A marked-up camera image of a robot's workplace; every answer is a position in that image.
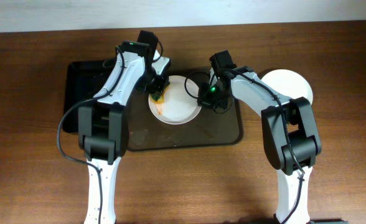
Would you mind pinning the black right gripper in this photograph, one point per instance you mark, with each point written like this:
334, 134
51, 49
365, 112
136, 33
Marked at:
206, 101

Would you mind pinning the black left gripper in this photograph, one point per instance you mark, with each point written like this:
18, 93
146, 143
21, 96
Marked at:
157, 88

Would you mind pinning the green yellow sponge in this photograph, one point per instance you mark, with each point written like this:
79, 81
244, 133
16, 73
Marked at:
159, 98

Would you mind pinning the pink plate with sauce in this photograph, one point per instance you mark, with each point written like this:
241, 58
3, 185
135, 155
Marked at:
176, 106

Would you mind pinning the white plate with sauce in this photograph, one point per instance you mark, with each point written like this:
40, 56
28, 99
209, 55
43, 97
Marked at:
289, 83

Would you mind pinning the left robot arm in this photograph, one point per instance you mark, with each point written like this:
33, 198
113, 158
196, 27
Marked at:
104, 151

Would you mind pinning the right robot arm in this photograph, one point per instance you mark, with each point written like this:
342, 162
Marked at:
290, 137

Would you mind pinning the brown serving tray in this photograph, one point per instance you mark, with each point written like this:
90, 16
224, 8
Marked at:
208, 128

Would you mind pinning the black tray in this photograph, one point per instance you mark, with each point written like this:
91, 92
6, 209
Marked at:
84, 80

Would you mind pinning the dark object at bottom edge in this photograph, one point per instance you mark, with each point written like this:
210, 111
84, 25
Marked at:
328, 222

